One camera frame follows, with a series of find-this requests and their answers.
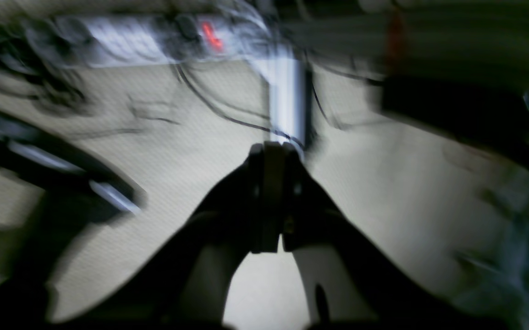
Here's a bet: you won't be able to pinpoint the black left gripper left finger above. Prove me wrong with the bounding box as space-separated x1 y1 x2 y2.
49 142 283 330

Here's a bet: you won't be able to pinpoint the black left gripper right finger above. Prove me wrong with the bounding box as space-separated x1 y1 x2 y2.
282 143 508 330

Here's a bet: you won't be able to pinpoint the silver metal table leg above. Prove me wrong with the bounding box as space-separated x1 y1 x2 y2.
262 48 307 152

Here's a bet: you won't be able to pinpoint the white power strip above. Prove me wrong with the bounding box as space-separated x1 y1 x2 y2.
55 14 270 68

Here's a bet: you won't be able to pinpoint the tangled black cables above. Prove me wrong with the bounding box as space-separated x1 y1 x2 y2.
127 60 352 147

